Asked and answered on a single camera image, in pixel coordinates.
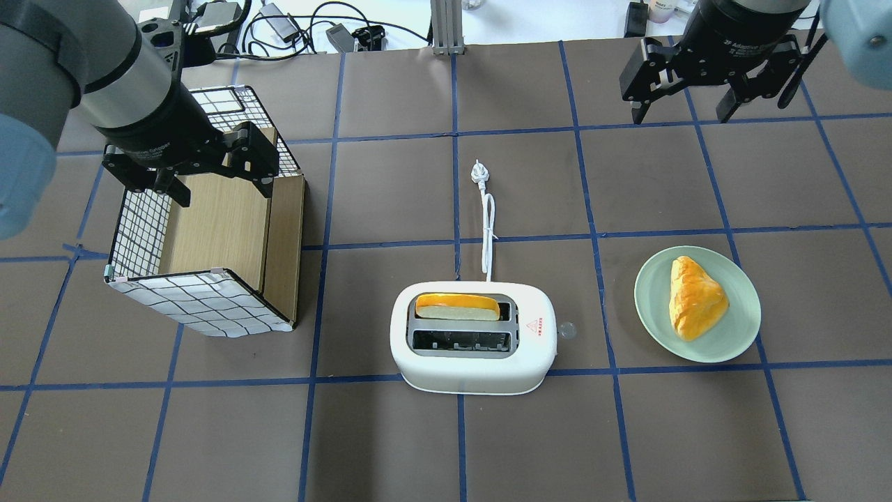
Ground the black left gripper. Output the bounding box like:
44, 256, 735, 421
102, 90, 279, 208

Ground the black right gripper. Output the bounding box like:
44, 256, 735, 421
620, 24, 803, 125

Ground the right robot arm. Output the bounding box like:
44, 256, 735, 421
619, 1, 891, 124

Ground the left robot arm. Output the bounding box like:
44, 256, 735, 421
1, 1, 279, 239

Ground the toast slice in toaster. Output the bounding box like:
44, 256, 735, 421
415, 293, 501, 321

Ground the white two-slot toaster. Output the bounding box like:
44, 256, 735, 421
390, 282, 558, 396

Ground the black power adapter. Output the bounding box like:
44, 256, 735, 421
325, 24, 357, 53

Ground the golden triangular pastry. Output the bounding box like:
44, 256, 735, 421
668, 255, 730, 341

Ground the light green plate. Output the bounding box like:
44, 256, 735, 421
634, 245, 762, 363

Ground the wire and wood shelf rack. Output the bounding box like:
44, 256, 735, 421
105, 85, 307, 338

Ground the white power cord with plug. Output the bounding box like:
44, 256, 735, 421
471, 160, 498, 283

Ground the aluminium frame post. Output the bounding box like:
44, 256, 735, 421
430, 0, 466, 55

